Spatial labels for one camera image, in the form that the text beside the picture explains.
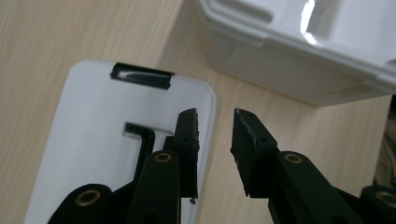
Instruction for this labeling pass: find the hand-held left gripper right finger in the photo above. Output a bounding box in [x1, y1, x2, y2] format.
[230, 107, 279, 199]

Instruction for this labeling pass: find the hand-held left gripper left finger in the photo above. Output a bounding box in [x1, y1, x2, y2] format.
[163, 107, 201, 200]

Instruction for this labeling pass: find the white lid with black handle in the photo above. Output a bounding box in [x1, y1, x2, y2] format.
[22, 59, 218, 224]

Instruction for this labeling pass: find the white plastic storage box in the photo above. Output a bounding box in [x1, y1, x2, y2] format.
[197, 0, 396, 108]

